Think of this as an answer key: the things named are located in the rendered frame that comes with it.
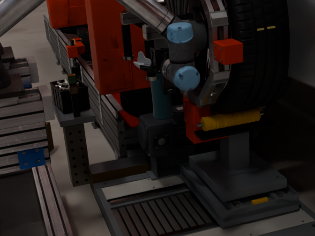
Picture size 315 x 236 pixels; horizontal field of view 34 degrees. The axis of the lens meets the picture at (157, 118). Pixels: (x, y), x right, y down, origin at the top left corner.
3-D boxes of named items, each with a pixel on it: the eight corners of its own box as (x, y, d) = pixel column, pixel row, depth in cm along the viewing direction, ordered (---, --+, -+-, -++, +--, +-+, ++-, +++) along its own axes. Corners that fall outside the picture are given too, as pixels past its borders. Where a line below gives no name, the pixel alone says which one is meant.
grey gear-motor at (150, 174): (229, 171, 264) (228, 106, 252) (150, 188, 253) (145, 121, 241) (215, 157, 281) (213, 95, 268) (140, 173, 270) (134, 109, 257)
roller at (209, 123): (266, 121, 217) (266, 108, 215) (200, 134, 209) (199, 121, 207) (259, 117, 222) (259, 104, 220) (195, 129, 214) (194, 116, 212)
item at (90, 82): (135, 147, 278) (131, 108, 271) (117, 151, 276) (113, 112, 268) (66, 51, 500) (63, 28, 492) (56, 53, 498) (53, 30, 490)
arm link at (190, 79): (201, 62, 152) (202, 90, 155) (187, 55, 162) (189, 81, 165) (176, 67, 150) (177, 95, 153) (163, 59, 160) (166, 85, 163)
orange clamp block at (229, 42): (232, 56, 189) (243, 62, 181) (212, 60, 187) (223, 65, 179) (232, 37, 186) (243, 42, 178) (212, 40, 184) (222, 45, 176)
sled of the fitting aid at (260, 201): (298, 211, 225) (299, 191, 221) (221, 230, 215) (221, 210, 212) (245, 164, 270) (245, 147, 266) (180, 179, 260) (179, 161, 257)
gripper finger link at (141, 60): (132, 48, 182) (153, 51, 176) (134, 65, 184) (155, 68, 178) (127, 51, 179) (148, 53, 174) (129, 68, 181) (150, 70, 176)
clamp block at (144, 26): (170, 37, 187) (169, 22, 185) (146, 40, 185) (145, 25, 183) (166, 34, 192) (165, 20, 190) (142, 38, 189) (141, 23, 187)
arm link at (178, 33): (166, 20, 160) (168, 55, 164) (166, 27, 149) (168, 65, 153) (191, 18, 159) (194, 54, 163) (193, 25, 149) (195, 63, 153)
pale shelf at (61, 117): (96, 121, 249) (95, 115, 248) (60, 127, 245) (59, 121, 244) (80, 95, 288) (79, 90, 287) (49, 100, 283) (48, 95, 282)
